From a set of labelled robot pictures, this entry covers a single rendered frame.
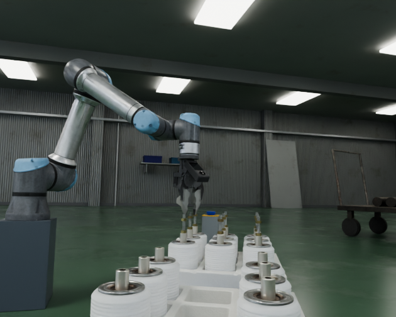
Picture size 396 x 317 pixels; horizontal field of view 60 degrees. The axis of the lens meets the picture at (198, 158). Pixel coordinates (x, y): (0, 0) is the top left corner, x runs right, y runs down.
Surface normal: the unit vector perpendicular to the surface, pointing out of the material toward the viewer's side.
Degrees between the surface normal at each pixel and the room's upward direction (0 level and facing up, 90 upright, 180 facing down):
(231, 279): 90
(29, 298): 90
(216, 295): 90
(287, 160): 80
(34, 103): 90
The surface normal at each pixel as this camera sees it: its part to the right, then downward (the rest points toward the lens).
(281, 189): 0.27, -0.26
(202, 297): -0.15, -0.10
